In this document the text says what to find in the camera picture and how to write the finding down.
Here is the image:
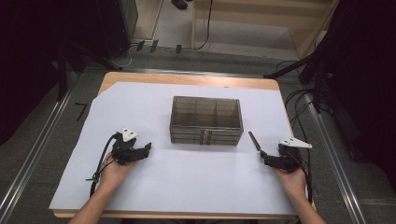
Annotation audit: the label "light wooden frame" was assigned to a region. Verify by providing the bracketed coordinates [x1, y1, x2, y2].
[190, 0, 340, 60]

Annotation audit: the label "black floor cables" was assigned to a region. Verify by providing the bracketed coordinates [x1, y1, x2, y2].
[275, 59, 316, 147]

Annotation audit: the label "black cabinet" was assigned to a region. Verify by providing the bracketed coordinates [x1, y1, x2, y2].
[92, 0, 140, 61]

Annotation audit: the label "metal floor rail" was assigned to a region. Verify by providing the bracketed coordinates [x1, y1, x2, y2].
[0, 89, 75, 220]
[303, 92, 368, 224]

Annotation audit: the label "person's left hand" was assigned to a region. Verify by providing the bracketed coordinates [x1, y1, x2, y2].
[100, 152, 137, 189]

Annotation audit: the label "person's right hand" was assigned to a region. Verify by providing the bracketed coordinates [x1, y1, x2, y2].
[273, 166, 308, 198]

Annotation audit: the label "white floor cable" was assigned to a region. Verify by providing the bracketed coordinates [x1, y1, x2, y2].
[106, 43, 138, 70]

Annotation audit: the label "smoky translucent drawer box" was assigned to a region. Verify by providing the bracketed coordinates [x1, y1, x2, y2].
[169, 95, 245, 147]

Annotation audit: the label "dark curtain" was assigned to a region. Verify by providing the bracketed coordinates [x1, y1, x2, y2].
[323, 0, 396, 189]
[0, 0, 101, 147]

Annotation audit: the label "black metal stand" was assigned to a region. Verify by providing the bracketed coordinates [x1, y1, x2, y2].
[262, 46, 332, 115]
[55, 40, 124, 103]

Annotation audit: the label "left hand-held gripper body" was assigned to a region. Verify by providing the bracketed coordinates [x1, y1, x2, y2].
[110, 127, 140, 166]

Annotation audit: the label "white paper sheet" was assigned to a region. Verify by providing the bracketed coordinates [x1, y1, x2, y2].
[49, 81, 299, 217]

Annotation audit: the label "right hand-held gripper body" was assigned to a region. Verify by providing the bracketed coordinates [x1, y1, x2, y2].
[273, 137, 313, 175]

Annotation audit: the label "hanging black cable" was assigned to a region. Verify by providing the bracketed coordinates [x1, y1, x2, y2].
[186, 0, 215, 51]

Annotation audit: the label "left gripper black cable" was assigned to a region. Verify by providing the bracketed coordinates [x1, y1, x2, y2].
[86, 133, 121, 199]

